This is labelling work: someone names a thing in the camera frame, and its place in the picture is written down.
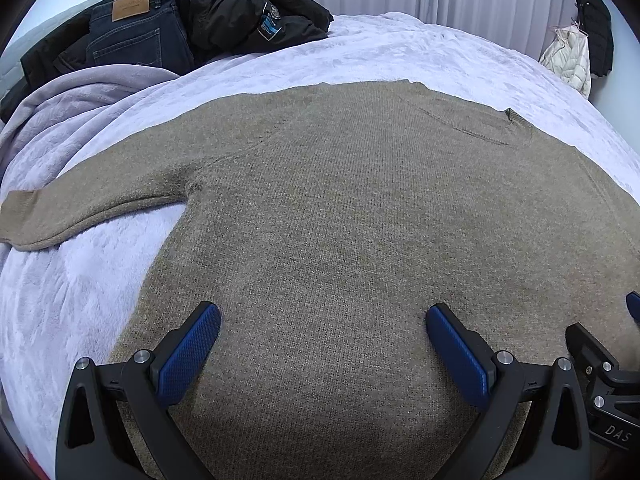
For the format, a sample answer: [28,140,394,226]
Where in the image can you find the black garment hanging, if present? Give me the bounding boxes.
[575,0,614,77]

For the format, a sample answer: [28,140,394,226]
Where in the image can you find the cream puffer jacket hanging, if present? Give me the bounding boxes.
[539,24,591,99]

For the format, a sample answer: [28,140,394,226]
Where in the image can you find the dark blue jeans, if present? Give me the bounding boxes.
[86,0,195,76]

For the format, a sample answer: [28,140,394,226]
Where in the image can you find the black jacket on bed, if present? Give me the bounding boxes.
[1,0,333,122]

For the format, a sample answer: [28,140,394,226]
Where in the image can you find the grey folded blanket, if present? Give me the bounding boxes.
[1,64,178,176]

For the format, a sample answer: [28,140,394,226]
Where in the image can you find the brown knit sweater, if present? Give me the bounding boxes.
[1,81,639,479]

